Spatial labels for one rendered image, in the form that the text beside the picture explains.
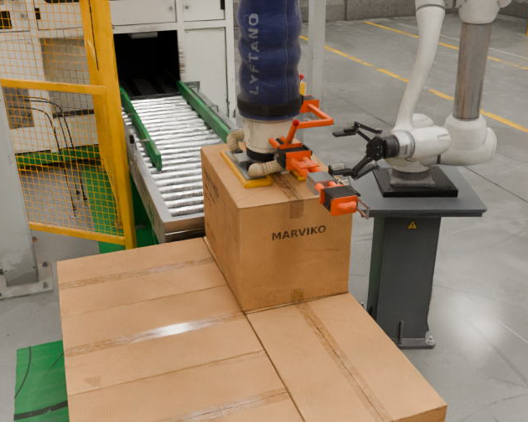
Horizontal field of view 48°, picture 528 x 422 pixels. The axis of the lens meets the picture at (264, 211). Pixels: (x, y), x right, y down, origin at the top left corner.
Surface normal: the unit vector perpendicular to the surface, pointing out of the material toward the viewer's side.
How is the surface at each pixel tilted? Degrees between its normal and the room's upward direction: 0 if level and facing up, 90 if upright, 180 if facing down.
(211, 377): 0
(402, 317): 90
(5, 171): 88
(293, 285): 90
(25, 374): 0
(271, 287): 90
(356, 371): 0
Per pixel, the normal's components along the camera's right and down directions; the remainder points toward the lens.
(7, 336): 0.00, -0.90
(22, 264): 0.33, 0.41
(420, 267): 0.00, 0.44
